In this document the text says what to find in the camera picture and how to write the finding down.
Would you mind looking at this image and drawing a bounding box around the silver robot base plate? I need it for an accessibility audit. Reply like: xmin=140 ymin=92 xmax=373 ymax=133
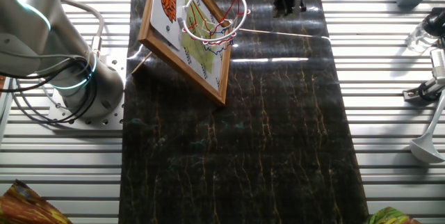
xmin=47 ymin=48 xmax=128 ymax=130

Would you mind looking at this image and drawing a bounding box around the clear bottle black cap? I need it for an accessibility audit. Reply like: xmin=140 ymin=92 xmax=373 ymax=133
xmin=405 ymin=7 xmax=445 ymax=54

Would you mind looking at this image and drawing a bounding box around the thick grey robot cable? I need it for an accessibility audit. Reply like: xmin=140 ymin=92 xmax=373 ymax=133
xmin=59 ymin=0 xmax=106 ymax=60

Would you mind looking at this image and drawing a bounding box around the black marble pattern mat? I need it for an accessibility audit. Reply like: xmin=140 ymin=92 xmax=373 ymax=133
xmin=118 ymin=0 xmax=369 ymax=224

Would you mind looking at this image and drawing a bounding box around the wooden framed basketball backboard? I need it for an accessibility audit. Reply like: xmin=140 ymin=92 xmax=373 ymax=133
xmin=131 ymin=0 xmax=234 ymax=108

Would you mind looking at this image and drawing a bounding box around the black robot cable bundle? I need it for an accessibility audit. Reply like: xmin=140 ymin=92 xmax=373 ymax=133
xmin=0 ymin=48 xmax=99 ymax=126

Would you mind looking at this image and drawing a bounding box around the colourful leaf print cloth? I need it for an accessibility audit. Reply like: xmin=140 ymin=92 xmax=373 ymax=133
xmin=364 ymin=206 xmax=423 ymax=224
xmin=0 ymin=179 xmax=74 ymax=224

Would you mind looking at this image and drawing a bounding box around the white mini basketball hoop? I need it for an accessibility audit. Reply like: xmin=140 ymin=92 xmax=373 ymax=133
xmin=149 ymin=0 xmax=252 ymax=57

